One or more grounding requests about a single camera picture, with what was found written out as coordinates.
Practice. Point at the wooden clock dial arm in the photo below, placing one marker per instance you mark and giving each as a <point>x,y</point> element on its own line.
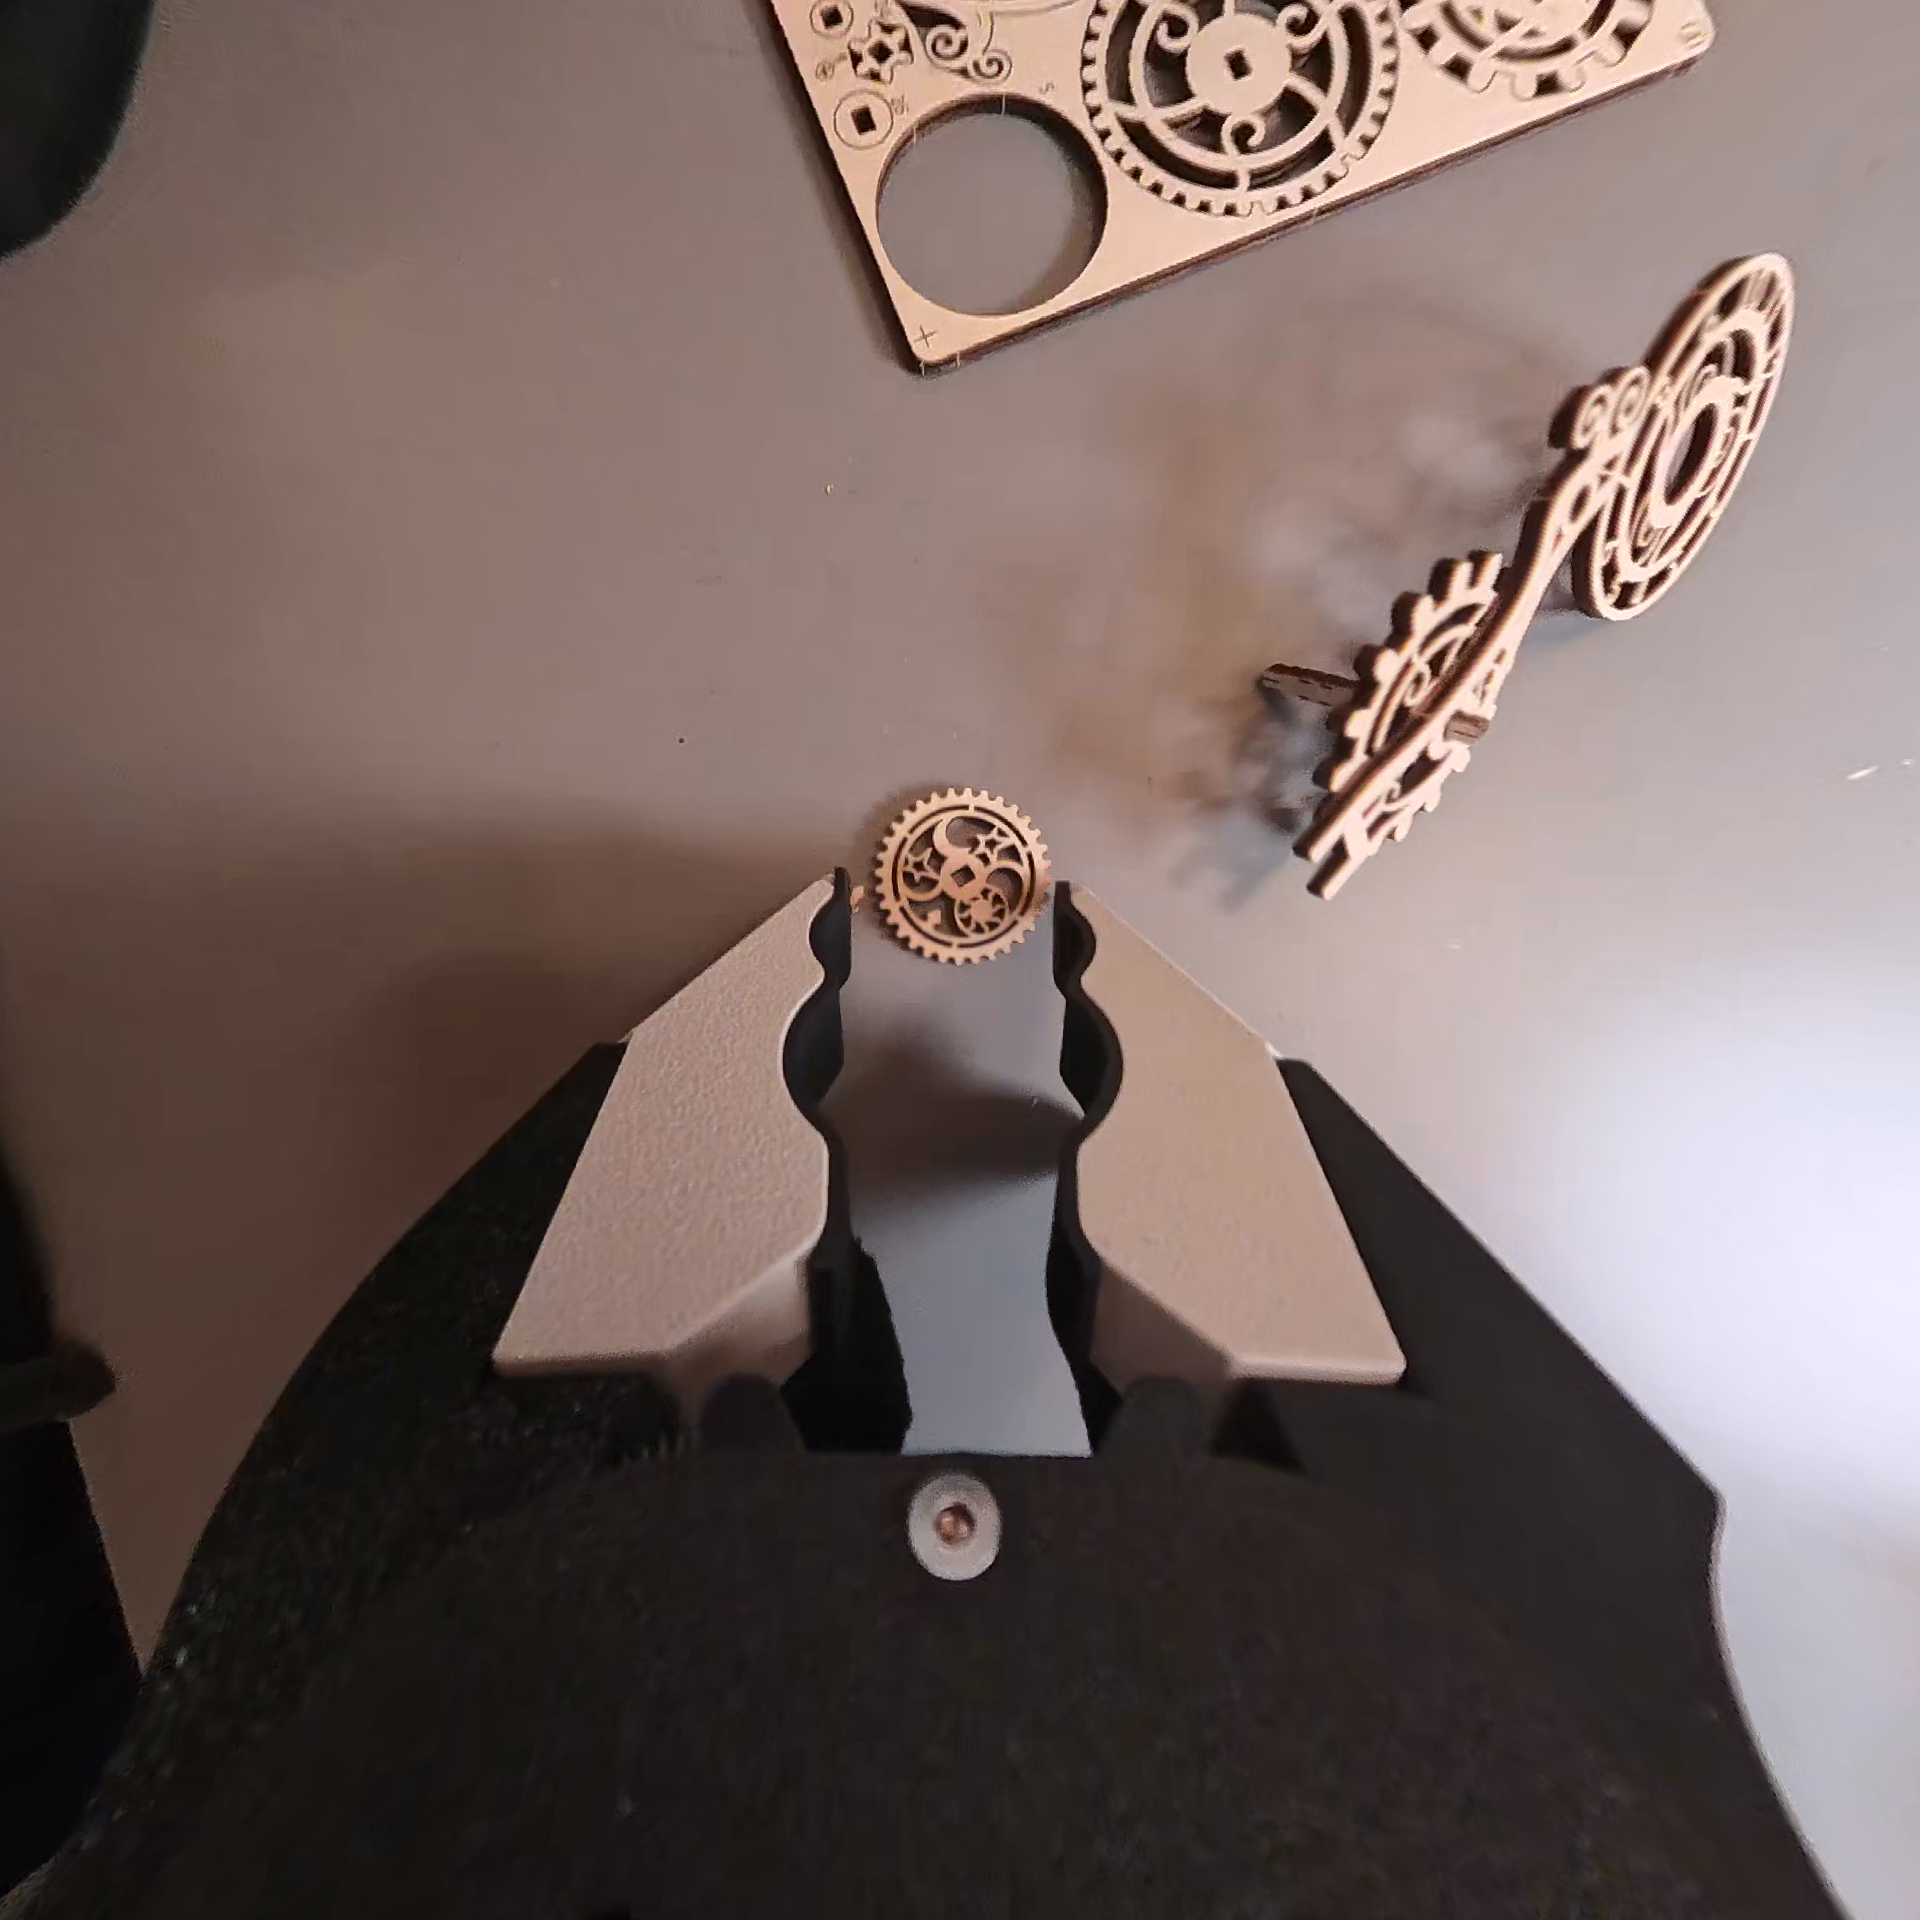
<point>1350,855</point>

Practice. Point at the small wooden gear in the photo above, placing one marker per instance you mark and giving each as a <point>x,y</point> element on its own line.
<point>890,873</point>

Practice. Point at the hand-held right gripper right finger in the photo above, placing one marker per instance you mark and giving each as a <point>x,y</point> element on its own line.
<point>1230,1215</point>

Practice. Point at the wooden sheet with gears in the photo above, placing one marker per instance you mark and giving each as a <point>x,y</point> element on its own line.
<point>1419,116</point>

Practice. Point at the grey desk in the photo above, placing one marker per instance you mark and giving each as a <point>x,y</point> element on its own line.
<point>452,600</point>

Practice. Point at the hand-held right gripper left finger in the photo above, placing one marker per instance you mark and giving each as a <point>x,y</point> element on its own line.
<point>675,1201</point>

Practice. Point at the large wooden gear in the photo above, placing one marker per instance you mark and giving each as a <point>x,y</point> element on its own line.
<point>1435,621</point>

